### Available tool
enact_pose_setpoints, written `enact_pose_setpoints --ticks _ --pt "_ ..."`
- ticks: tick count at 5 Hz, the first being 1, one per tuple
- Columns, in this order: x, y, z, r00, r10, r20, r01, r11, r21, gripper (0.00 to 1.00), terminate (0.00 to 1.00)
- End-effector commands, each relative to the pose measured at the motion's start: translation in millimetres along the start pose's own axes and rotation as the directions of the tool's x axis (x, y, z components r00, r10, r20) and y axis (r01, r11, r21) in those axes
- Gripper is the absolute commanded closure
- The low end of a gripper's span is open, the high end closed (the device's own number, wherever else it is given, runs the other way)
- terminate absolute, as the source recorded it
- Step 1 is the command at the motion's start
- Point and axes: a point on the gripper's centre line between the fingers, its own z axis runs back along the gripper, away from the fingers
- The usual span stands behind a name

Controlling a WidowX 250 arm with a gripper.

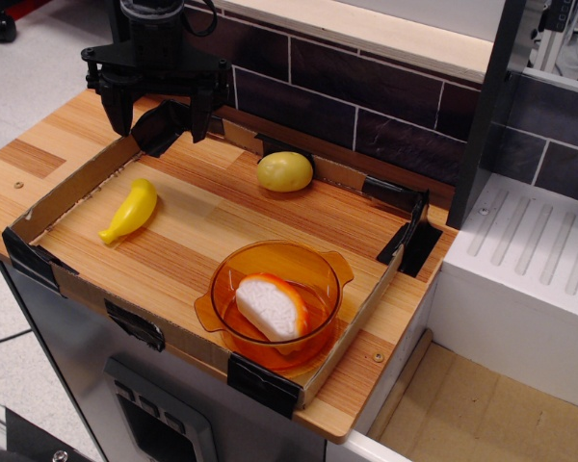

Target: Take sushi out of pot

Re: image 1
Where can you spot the black caster wheel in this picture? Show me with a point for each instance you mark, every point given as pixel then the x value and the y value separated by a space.
pixel 8 30

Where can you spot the grey toy oven front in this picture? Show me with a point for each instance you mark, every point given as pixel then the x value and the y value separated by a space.
pixel 163 427

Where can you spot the cardboard fence with black tape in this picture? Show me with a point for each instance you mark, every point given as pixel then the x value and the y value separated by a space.
pixel 210 205

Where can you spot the yellow toy potato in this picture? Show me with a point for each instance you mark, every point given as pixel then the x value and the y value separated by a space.
pixel 284 172

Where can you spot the black vertical post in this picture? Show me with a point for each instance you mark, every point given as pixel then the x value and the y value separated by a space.
pixel 492 109

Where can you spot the orange transparent plastic pot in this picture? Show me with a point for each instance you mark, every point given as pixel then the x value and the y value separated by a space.
pixel 319 277

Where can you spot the white orange toy sushi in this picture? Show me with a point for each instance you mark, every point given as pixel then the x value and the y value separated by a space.
pixel 273 306

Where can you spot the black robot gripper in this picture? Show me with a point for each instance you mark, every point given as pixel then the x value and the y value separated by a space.
pixel 157 58

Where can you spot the yellow toy banana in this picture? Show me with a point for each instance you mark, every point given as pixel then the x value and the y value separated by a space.
pixel 133 212

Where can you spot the white toy sink drainboard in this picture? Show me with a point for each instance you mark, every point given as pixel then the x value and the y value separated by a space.
pixel 507 293

